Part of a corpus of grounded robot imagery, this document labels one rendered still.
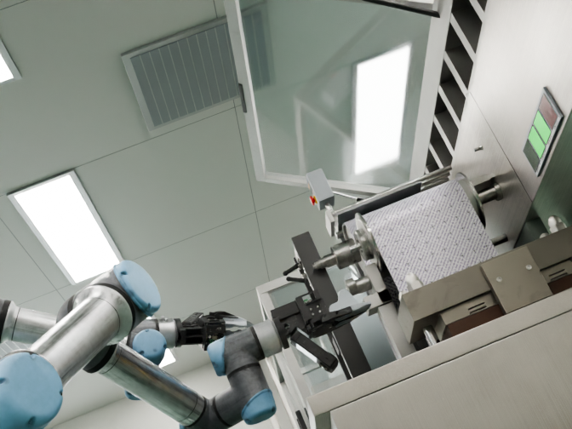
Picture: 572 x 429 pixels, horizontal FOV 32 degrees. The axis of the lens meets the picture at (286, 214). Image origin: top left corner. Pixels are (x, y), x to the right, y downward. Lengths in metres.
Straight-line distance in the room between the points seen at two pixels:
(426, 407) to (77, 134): 2.85
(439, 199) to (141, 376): 0.77
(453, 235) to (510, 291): 0.31
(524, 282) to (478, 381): 0.24
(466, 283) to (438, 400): 0.26
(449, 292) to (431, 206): 0.34
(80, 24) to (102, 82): 0.41
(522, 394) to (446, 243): 0.48
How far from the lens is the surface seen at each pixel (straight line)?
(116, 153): 4.68
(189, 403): 2.13
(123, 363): 2.03
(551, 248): 2.07
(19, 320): 2.26
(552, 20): 1.81
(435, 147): 2.80
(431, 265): 2.23
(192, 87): 4.39
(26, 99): 4.13
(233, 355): 2.14
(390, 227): 2.26
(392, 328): 2.26
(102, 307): 1.81
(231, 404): 2.13
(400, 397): 1.88
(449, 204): 2.29
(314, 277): 2.57
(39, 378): 1.56
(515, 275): 2.01
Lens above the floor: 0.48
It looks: 23 degrees up
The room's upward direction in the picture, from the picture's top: 24 degrees counter-clockwise
